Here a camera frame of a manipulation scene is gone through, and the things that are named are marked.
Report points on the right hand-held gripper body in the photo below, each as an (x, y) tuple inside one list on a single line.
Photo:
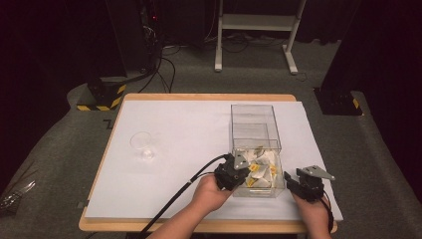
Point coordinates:
[(312, 186)]

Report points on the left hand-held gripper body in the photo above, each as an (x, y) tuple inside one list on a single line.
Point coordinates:
[(229, 174)]

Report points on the pile of white tea bags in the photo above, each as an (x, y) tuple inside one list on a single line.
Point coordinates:
[(263, 169)]

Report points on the clear acrylic drawer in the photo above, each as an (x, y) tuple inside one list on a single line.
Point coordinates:
[(262, 192)]

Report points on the clear acrylic box case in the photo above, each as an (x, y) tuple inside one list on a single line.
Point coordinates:
[(253, 124)]

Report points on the person's right hand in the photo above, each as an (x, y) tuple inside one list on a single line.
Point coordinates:
[(312, 212)]

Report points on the person's left hand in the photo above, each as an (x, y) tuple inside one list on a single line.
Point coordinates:
[(207, 195)]

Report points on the white table sheet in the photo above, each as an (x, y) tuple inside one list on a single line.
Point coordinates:
[(185, 149)]

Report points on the white work board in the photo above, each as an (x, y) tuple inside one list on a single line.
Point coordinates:
[(109, 225)]

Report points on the black yellow striped stand base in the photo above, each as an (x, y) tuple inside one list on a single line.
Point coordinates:
[(104, 96)]

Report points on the white metal stand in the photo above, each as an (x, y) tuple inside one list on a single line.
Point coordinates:
[(258, 21)]

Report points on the black equipment rack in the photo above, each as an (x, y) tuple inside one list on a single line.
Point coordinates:
[(139, 36)]

